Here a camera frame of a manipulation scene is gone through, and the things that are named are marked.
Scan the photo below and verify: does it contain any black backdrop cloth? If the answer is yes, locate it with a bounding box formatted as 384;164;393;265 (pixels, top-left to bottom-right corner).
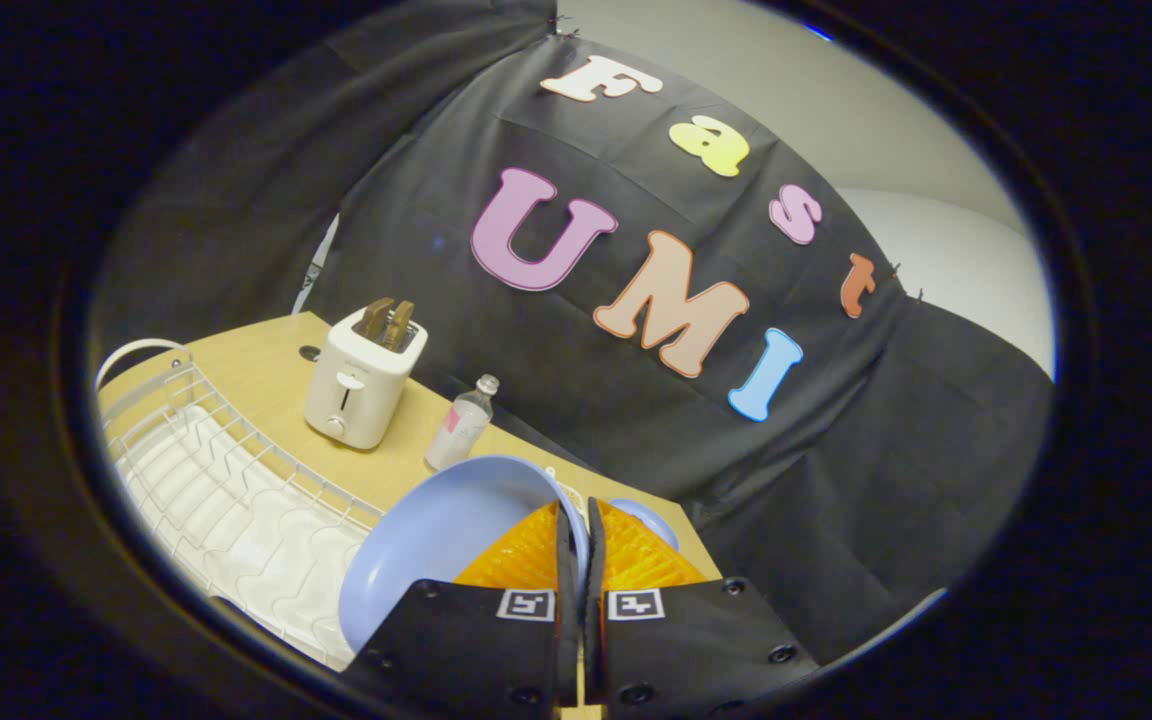
88;0;1055;666

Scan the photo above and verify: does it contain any toast slice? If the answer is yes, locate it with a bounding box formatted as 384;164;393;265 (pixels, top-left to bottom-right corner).
382;301;416;352
353;297;395;340

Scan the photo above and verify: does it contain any white toaster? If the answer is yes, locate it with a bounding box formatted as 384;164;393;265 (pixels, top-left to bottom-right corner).
303;307;429;451

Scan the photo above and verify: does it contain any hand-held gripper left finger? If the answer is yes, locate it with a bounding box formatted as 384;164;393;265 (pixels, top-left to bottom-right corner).
340;500;580;709

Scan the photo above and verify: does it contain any clear plastic bottle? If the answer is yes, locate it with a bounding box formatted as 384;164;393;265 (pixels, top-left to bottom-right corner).
425;374;500;472

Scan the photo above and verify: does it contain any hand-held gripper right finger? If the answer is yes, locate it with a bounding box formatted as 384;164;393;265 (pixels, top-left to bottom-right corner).
584;497;821;717

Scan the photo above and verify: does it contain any small blue plate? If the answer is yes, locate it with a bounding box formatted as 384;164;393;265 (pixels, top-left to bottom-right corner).
608;498;681;552

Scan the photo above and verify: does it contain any white wire dish rack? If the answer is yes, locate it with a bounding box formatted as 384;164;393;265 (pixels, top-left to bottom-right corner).
96;339;387;671

